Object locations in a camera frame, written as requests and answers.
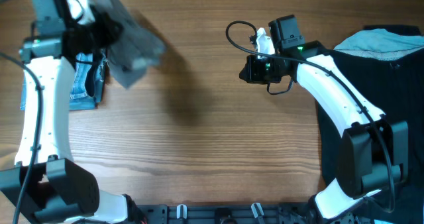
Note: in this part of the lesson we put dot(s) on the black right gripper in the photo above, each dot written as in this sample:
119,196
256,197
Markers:
253,75

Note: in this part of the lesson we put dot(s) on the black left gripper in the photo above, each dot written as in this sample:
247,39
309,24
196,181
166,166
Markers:
112,29

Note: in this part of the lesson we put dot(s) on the grey shorts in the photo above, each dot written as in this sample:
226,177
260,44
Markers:
134,49

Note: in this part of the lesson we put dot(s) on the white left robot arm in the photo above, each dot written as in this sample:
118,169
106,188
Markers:
46,185

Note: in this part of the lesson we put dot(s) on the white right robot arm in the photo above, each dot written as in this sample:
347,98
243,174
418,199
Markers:
372,157

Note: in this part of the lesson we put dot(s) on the folded light blue jeans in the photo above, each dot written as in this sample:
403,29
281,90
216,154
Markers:
87,89

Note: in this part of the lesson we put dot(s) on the light blue garment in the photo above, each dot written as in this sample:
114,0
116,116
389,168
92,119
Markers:
380,44

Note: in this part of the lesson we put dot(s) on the black garment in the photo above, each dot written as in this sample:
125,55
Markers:
396,87

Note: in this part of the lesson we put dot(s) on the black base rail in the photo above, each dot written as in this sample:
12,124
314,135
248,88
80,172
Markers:
216,214

